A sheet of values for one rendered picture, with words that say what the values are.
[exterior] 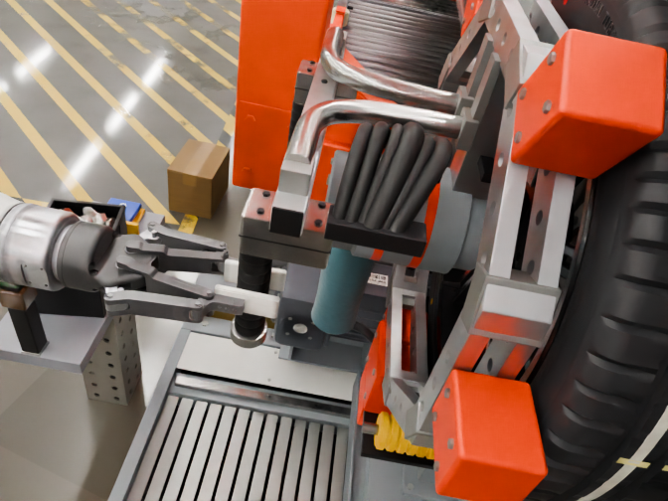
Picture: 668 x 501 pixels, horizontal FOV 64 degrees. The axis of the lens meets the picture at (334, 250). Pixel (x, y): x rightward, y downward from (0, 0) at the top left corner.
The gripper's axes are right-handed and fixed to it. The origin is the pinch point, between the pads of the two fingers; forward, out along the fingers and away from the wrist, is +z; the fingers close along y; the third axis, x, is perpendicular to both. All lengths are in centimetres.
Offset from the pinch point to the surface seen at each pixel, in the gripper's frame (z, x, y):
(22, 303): -36.4, -24.0, -10.3
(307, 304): 7, -43, -39
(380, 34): 18, -56, -257
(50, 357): -35, -38, -11
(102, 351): -37, -62, -30
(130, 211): -36, -35, -49
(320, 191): 5, -27, -60
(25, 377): -60, -83, -33
